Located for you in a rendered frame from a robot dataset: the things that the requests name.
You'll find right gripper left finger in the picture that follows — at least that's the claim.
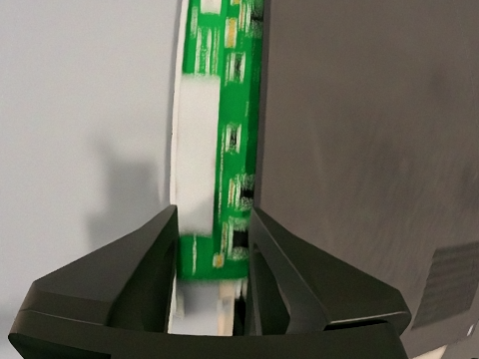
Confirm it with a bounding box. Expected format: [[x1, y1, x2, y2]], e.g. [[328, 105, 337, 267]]
[[19, 204, 179, 333]]

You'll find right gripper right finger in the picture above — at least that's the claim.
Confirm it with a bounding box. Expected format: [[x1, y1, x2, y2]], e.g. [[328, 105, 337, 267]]
[[248, 207, 412, 337]]

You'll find grey flat mat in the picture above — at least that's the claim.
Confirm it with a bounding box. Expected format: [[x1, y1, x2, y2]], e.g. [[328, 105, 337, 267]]
[[0, 0, 220, 359]]

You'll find green circuit board with grey panel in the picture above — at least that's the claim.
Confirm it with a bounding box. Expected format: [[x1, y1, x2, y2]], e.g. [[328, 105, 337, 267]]
[[168, 0, 264, 333]]

